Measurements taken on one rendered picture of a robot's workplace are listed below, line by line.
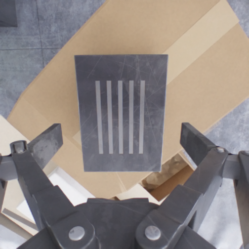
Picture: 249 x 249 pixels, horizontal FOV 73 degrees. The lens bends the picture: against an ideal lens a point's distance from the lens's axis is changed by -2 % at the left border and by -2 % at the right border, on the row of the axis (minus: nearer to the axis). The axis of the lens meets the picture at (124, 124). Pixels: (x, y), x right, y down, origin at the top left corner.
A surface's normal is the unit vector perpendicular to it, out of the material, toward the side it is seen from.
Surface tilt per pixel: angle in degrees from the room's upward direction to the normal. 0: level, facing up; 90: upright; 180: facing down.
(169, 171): 0
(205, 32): 0
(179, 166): 0
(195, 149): 90
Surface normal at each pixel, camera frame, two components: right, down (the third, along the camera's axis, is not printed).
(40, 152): 1.00, 0.00
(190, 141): -1.00, 0.00
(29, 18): 0.00, 0.30
